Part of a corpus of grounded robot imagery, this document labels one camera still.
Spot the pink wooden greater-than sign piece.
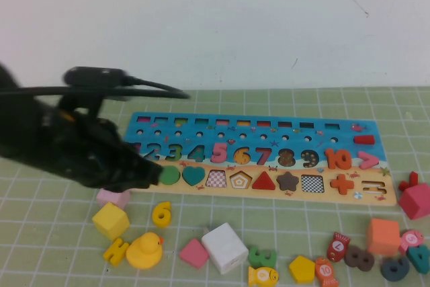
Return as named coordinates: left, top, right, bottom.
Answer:
left=357, top=151, right=380, bottom=170

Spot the green checked tablecloth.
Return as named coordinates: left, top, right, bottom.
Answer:
left=0, top=87, right=430, bottom=287

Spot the crimson wooden cube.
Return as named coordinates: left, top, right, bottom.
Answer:
left=398, top=183, right=430, bottom=221

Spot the pink wooden number five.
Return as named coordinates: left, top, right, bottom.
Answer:
left=210, top=142, right=229, bottom=164

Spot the pink wooden diamond piece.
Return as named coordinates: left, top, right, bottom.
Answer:
left=179, top=238, right=211, bottom=270

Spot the yellow wooden equals sign piece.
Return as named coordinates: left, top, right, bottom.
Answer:
left=103, top=237, right=130, bottom=267

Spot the teal wooden number four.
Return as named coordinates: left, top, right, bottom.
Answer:
left=405, top=245, right=430, bottom=275

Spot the teal wooden heart piece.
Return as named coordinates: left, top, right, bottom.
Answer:
left=181, top=166, right=206, bottom=187

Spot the yellow wooden fish piece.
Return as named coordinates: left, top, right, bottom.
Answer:
left=247, top=265, right=280, bottom=287

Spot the pink wooden cube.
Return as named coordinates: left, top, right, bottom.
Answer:
left=96, top=188, right=131, bottom=210

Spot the orange wooden number ten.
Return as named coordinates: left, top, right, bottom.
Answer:
left=324, top=148, right=353, bottom=171

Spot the red wooden fish piece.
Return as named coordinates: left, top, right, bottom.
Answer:
left=326, top=231, right=351, bottom=263

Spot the orange wooden cube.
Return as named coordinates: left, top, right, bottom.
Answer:
left=365, top=218, right=402, bottom=257

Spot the yellow wooden pentagon piece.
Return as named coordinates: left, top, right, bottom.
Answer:
left=288, top=255, right=316, bottom=283

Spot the brown wooden star piece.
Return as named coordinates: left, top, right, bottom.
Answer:
left=276, top=171, right=300, bottom=192

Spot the orange wooden fish piece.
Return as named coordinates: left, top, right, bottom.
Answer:
left=314, top=256, right=340, bottom=287

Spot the black camera cable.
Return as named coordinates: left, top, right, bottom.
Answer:
left=0, top=78, right=191, bottom=100

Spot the grey-blue wooden number nine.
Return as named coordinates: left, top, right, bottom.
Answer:
left=380, top=257, right=411, bottom=282

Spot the red wooden triangle piece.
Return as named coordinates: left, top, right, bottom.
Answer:
left=251, top=171, right=277, bottom=191

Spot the yellow wooden number six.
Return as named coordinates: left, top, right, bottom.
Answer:
left=152, top=201, right=173, bottom=229

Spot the red wooden times sign piece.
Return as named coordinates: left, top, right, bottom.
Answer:
left=398, top=171, right=419, bottom=194

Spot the white power adapter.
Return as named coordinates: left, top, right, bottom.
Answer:
left=201, top=222, right=250, bottom=275

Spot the yellow rubber duck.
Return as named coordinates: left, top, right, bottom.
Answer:
left=126, top=232, right=165, bottom=270

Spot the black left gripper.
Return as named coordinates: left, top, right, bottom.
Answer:
left=35, top=100, right=165, bottom=191

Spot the yellow wooden cube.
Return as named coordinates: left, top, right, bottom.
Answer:
left=92, top=202, right=131, bottom=242

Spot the orange wooden plus sign piece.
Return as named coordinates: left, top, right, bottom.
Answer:
left=329, top=173, right=355, bottom=197

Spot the red wooden minus sign piece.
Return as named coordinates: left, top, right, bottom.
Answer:
left=353, top=134, right=376, bottom=145

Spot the green wooden number three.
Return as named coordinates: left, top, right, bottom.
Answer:
left=247, top=245, right=278, bottom=268

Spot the colourful wooden number puzzle board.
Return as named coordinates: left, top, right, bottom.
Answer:
left=121, top=112, right=398, bottom=208

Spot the pink wooden fish piece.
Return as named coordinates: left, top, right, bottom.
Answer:
left=398, top=229, right=424, bottom=255

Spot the brown wooden number eight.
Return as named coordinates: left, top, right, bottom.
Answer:
left=343, top=245, right=376, bottom=272

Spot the green wooden circle piece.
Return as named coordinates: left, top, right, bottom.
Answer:
left=159, top=166, right=182, bottom=187

